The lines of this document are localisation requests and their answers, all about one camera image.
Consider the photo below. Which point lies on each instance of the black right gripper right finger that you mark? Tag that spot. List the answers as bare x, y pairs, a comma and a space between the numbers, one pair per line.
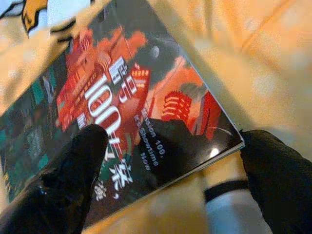
280, 180

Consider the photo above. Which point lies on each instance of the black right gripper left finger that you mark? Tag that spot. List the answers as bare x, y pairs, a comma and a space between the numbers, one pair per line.
63, 185

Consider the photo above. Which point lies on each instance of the dark book with red cover art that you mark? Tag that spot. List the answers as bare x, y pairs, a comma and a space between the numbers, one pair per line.
117, 73

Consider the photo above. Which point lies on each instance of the yellow cartoon print blanket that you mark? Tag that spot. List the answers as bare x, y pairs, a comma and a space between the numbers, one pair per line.
243, 61

